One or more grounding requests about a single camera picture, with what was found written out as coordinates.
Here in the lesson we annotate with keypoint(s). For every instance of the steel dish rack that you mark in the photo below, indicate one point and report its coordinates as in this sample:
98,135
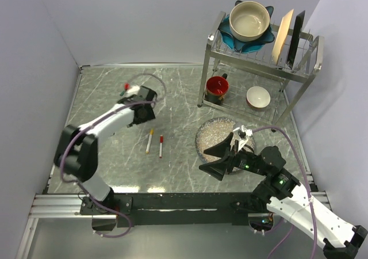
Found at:
286,84

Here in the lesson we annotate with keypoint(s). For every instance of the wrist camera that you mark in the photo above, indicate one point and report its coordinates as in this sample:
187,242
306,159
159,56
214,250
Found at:
243,135
130,90

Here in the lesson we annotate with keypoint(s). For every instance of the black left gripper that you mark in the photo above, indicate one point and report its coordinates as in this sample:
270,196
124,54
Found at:
149,115

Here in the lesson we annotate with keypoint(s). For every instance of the white pen red tip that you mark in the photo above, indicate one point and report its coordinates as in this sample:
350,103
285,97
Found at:
160,149

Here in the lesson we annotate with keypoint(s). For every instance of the black plate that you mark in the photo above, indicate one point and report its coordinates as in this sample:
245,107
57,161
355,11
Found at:
295,39

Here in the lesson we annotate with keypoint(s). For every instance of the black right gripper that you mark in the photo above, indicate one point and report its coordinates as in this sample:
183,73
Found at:
217,168

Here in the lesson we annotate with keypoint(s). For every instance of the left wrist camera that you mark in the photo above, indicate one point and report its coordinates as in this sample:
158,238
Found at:
130,90

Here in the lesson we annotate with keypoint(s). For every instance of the cream plate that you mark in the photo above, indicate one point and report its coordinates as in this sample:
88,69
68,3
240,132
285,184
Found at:
281,36

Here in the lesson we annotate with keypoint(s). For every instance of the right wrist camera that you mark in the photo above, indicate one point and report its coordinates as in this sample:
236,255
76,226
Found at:
243,135

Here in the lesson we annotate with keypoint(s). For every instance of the white pen yellow tip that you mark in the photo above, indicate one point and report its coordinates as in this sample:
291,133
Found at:
149,144

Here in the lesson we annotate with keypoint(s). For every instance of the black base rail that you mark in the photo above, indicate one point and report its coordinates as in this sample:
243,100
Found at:
189,208

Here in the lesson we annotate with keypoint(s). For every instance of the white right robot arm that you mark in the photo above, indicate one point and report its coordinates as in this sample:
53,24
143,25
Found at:
284,195

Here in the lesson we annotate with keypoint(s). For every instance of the speckled ceramic plate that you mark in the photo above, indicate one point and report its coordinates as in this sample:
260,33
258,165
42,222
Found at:
211,133

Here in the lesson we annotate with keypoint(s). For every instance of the red black mug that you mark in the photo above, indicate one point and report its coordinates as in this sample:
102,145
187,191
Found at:
216,89

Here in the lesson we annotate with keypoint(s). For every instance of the blue flower-shaped bowl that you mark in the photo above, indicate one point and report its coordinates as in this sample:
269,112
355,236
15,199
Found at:
245,47

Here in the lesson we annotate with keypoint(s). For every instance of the large beige bowl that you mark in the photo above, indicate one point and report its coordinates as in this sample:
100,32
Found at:
248,21

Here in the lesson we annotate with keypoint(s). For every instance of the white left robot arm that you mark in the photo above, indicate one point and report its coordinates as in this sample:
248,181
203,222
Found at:
77,151

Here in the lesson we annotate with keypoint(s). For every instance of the small white bowl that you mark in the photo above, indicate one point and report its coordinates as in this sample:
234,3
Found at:
258,98

